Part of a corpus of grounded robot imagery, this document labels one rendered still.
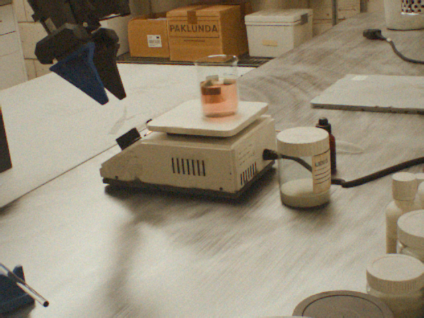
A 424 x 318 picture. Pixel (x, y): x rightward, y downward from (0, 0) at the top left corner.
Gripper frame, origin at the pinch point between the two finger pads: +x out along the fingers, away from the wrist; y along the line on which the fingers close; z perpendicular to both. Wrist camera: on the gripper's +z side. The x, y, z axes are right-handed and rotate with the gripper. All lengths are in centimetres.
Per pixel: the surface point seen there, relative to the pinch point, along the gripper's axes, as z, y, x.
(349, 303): 18, -43, 27
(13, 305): -10.6, -30.7, 16.5
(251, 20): 13, 233, -11
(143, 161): 0.2, -4.8, 11.9
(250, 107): 14.7, -0.6, 13.3
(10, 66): -110, 279, -63
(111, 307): -2.6, -30.6, 21.2
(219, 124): 11.1, -7.2, 12.9
